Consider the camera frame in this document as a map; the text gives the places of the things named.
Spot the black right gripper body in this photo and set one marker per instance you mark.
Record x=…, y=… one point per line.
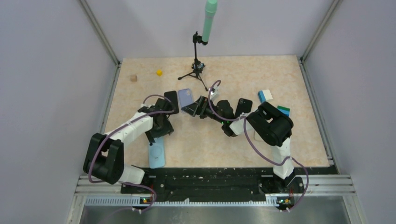
x=208, y=111

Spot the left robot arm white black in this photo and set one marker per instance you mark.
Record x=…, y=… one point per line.
x=104, y=161

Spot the black phone case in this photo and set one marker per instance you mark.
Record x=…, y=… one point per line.
x=243, y=106

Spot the brown wooden cube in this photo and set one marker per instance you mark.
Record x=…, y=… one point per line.
x=133, y=78

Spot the black mini tripod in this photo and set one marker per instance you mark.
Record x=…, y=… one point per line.
x=197, y=66

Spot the mint green microphone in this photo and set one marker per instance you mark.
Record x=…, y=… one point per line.
x=210, y=11

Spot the blue white toy block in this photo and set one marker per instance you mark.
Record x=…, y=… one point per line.
x=264, y=95

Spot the lilac phone case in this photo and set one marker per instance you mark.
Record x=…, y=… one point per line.
x=185, y=97

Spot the black smartphone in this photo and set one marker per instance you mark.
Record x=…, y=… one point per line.
x=172, y=96

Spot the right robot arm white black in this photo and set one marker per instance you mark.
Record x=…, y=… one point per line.
x=273, y=126

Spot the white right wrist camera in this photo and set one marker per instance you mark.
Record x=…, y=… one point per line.
x=213, y=92

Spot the light blue phone case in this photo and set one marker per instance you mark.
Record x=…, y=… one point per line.
x=156, y=153

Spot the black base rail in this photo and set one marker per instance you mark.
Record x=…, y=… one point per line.
x=218, y=184

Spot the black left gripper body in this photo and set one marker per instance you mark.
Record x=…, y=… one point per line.
x=158, y=131

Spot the green blue grey block stack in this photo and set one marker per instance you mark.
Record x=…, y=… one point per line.
x=284, y=110

